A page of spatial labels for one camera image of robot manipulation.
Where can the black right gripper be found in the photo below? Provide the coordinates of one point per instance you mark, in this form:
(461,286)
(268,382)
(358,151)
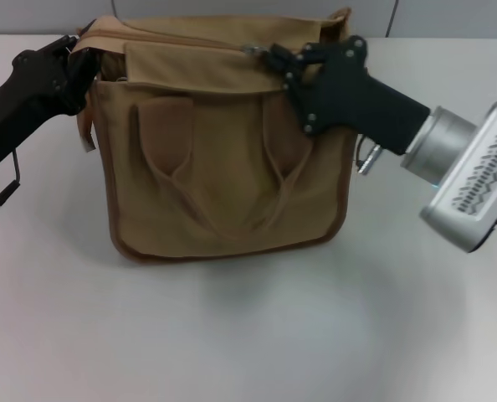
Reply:
(349,96)

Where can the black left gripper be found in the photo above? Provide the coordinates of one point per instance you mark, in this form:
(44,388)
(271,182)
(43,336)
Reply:
(27,100)

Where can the silver metal zipper pull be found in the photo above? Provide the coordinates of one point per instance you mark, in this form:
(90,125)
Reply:
(253,49)

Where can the khaki canvas food bag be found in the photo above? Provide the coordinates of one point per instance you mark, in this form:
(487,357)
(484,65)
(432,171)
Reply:
(232,167)

